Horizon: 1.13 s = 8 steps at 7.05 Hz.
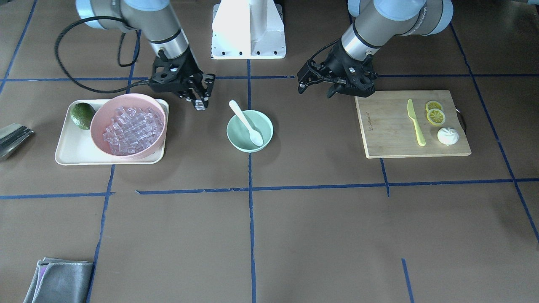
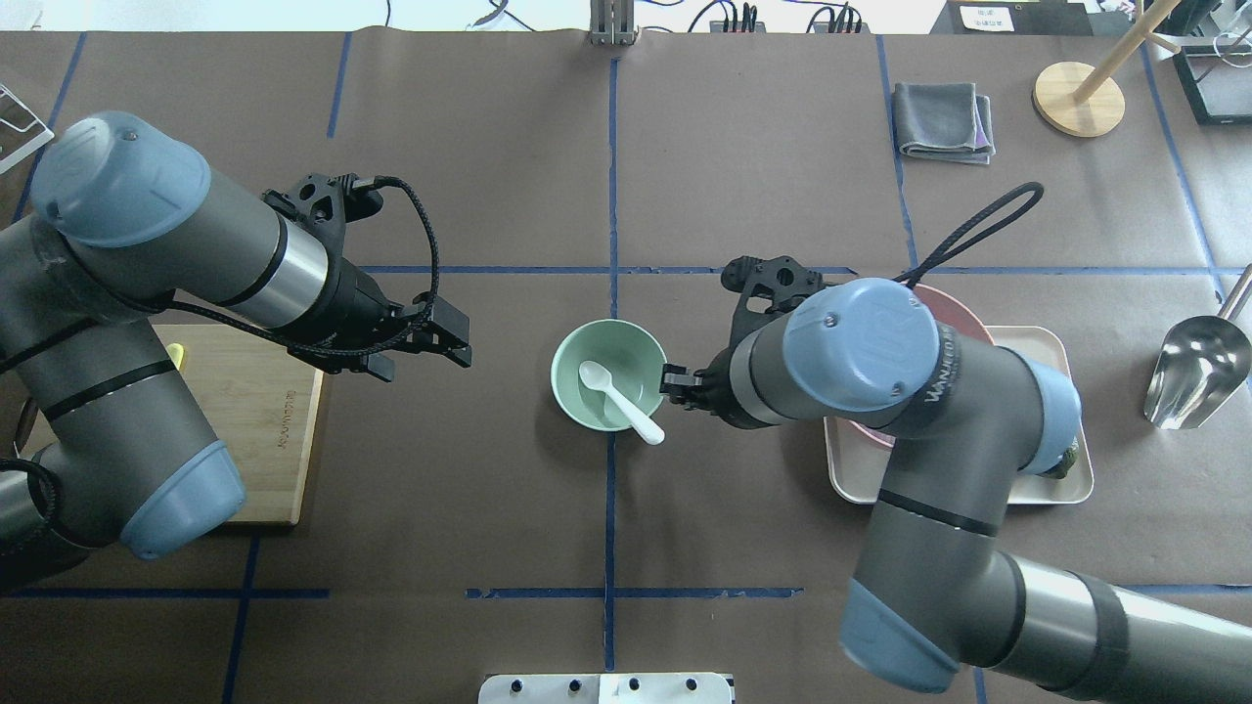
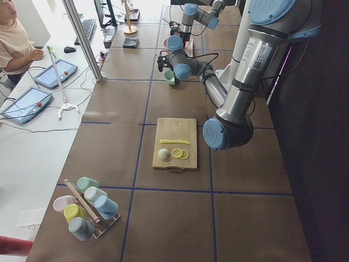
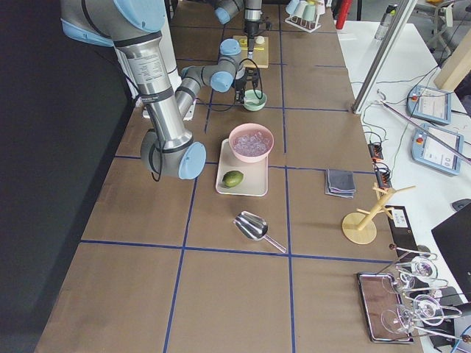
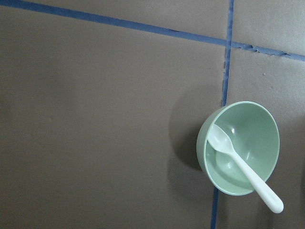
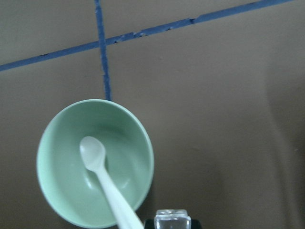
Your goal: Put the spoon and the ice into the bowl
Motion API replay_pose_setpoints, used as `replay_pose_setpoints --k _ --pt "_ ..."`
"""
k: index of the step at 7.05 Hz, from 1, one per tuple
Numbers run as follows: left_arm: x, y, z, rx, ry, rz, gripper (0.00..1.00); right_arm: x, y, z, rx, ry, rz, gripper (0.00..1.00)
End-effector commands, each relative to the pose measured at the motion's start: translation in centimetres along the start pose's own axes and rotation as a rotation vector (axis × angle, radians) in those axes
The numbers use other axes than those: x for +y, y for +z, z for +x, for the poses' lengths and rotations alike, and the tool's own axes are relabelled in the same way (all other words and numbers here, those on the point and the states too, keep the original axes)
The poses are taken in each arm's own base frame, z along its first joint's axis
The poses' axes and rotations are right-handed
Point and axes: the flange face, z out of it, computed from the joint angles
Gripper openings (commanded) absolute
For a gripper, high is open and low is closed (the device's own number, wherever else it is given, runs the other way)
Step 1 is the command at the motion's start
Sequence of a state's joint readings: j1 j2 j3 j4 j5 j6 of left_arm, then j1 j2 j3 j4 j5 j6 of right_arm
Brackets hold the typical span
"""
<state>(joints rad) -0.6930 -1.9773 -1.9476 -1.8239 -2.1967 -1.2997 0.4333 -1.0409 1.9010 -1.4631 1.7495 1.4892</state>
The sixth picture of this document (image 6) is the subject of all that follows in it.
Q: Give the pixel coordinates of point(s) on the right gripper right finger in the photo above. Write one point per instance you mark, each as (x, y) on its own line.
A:
(195, 224)

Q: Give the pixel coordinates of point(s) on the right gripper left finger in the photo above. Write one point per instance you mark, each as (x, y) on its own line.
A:
(149, 224)

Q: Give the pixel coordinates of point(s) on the white plastic spoon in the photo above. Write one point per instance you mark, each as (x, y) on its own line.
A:
(93, 154)

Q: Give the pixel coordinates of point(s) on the green ceramic bowl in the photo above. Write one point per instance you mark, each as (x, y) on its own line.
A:
(74, 192)

